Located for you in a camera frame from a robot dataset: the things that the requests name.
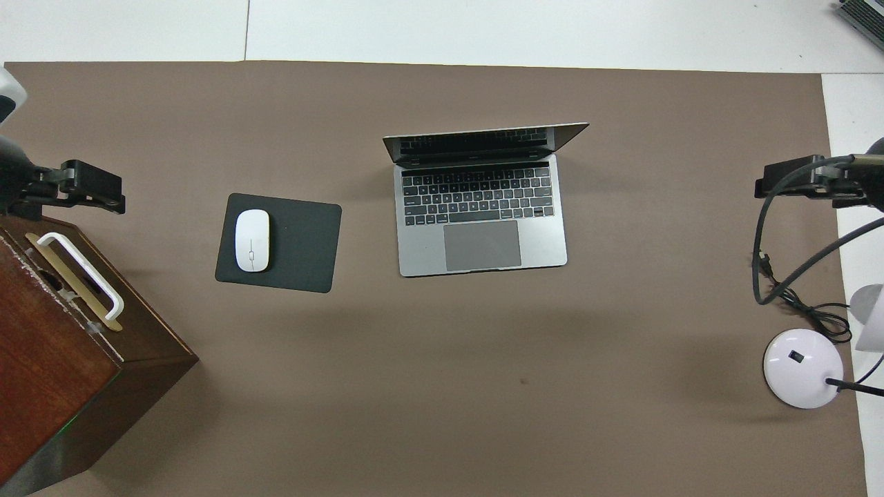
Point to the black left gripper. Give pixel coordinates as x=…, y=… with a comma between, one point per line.
x=17, y=183

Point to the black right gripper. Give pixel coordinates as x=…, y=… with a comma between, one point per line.
x=846, y=183

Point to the silver grey laptop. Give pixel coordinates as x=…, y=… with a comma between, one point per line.
x=483, y=241

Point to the white computer mouse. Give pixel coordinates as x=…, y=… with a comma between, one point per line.
x=252, y=241

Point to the grey slatted device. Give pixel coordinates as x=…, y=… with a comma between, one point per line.
x=863, y=17

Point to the white desk lamp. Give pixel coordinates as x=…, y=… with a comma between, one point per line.
x=801, y=369

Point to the dark brown wooden box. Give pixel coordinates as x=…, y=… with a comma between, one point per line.
x=48, y=373

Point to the black mouse pad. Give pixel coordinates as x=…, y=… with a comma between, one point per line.
x=304, y=248

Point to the brown table mat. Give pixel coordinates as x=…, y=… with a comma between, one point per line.
x=483, y=379

